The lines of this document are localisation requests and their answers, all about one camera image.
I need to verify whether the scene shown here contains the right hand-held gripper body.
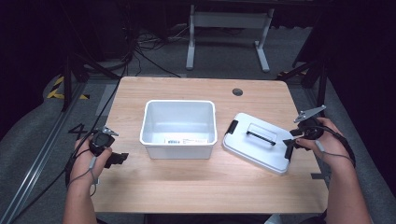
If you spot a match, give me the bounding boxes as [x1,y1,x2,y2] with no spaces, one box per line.
[289,105,327,141]

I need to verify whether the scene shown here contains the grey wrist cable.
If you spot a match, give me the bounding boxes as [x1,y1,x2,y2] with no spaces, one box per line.
[315,139,356,166]
[67,156,99,198]

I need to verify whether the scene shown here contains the grey right wrist cable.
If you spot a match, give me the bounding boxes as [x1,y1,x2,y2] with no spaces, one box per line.
[315,139,356,166]

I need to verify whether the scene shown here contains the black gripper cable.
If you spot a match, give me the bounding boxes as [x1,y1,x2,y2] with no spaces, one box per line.
[316,124,357,169]
[18,130,100,216]

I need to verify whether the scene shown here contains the yellow black floor tape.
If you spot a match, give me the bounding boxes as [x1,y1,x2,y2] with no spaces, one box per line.
[46,76,91,101]

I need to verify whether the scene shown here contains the grey left wrist cable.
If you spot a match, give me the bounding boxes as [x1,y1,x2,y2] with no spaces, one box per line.
[67,156,99,198]

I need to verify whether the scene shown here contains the white plastic storage box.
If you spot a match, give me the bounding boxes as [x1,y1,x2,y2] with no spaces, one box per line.
[139,99,219,161]

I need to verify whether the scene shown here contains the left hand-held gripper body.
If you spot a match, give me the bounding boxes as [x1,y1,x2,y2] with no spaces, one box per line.
[89,125,120,157]

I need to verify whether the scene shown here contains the white lid with black handle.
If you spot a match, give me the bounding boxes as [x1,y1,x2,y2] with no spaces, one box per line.
[221,112,296,175]

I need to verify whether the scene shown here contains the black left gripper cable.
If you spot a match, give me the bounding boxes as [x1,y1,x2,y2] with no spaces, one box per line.
[18,130,100,216]

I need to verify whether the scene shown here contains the grey metal desk frame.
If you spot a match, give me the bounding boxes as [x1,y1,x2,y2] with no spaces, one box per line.
[185,4,276,74]

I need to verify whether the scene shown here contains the black tripod stand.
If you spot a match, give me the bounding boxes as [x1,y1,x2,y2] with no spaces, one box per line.
[61,46,120,113]
[278,52,331,108]

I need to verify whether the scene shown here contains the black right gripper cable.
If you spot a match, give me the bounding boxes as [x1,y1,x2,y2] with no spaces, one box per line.
[316,124,357,169]

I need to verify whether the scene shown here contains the metal floor rail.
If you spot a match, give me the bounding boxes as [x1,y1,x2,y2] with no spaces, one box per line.
[0,82,90,224]

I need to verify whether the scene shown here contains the person's left hand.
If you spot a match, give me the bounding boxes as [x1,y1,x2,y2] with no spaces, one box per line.
[69,136,113,188]

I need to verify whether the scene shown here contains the black floor cables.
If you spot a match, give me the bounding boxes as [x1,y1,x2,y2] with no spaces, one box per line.
[124,29,188,78]

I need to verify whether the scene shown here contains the person's right hand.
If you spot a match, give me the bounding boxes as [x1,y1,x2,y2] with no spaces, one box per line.
[294,117,347,167]

